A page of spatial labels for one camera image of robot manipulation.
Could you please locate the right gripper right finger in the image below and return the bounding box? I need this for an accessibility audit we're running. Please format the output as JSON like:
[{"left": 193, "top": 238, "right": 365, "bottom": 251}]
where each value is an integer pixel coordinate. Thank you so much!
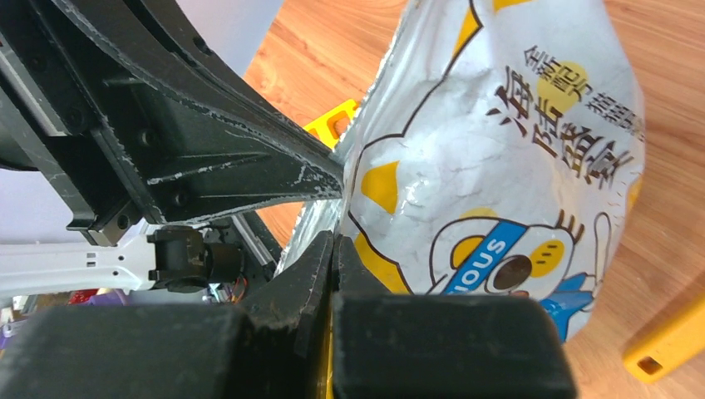
[{"left": 331, "top": 237, "right": 578, "bottom": 398}]

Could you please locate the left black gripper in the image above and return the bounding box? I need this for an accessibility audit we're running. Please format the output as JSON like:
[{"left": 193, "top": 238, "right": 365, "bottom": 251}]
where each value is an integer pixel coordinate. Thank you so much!
[{"left": 1, "top": 1, "right": 343, "bottom": 247}]

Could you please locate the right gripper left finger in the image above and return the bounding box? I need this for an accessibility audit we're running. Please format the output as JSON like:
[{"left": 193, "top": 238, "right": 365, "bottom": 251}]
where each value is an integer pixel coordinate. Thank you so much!
[{"left": 1, "top": 232, "right": 334, "bottom": 398}]

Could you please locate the pet food bag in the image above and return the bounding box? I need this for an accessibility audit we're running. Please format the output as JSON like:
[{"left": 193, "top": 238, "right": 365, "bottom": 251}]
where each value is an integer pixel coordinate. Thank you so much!
[{"left": 277, "top": 1, "right": 645, "bottom": 341}]

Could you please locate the yellow plastic scoop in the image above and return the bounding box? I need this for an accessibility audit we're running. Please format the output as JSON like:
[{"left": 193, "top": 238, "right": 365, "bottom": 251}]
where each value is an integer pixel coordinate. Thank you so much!
[{"left": 623, "top": 295, "right": 704, "bottom": 383}]

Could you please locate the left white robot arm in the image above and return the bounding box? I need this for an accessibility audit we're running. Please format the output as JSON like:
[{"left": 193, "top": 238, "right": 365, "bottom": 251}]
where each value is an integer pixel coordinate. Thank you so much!
[{"left": 1, "top": 1, "right": 343, "bottom": 297}]

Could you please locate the yellow triangular scraper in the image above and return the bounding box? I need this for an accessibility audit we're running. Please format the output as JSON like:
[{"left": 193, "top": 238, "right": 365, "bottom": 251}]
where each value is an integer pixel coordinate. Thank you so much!
[{"left": 303, "top": 99, "right": 359, "bottom": 150}]

